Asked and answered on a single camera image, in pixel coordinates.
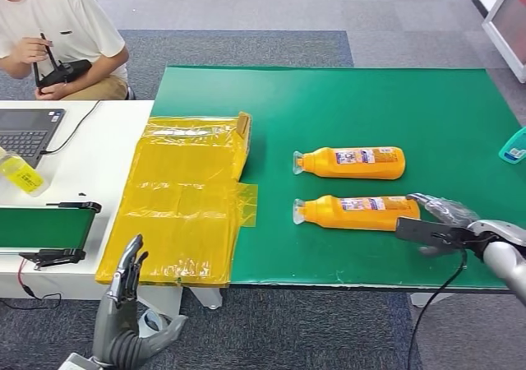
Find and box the orange detergent bottle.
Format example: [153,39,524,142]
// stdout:
[292,194,421,233]
[292,146,406,181]

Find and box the small green conveyor belt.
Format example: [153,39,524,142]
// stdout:
[0,201,103,271]

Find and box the green table mat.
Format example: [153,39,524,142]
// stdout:
[151,65,526,291]

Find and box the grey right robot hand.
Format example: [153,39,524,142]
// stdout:
[395,192,526,260]

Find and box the red cable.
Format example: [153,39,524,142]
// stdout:
[16,257,35,298]

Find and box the white framed board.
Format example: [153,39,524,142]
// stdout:
[481,0,526,84]

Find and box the dark grey laptop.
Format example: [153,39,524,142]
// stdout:
[0,109,66,169]

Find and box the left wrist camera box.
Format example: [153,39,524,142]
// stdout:
[57,352,97,370]

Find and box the teal spray bottle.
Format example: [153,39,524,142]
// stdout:
[498,127,526,165]

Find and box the black laptop cable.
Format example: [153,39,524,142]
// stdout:
[40,99,103,156]

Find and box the person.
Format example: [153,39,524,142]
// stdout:
[0,0,131,102]

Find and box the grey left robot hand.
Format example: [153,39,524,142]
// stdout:
[91,234,189,370]

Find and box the black remote controller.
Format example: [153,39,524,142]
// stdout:
[32,32,93,90]

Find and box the yellow plastic-wrapped box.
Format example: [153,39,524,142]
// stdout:
[95,111,259,288]

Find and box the clear bottle with yellow label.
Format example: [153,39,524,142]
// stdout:
[0,148,51,197]

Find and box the white rounded floor base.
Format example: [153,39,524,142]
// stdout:
[137,308,170,340]

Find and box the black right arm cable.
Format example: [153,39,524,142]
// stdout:
[406,250,469,370]

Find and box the white table foot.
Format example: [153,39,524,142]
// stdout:
[410,293,454,309]
[190,287,223,310]

